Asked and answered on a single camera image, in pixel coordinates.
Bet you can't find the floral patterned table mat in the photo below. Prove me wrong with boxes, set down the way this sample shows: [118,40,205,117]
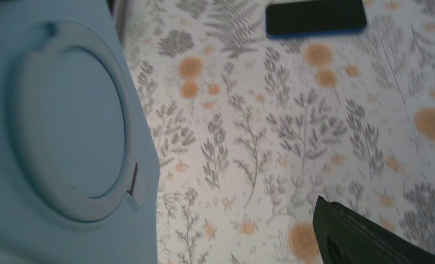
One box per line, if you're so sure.
[124,1,435,263]

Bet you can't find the black phone light-blue case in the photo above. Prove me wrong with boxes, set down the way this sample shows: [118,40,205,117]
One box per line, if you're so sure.
[0,1,159,263]

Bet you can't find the blue phone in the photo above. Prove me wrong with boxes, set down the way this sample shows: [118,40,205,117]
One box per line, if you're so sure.
[265,0,367,39]

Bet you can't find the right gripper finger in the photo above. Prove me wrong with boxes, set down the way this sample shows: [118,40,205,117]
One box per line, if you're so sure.
[312,196,435,264]

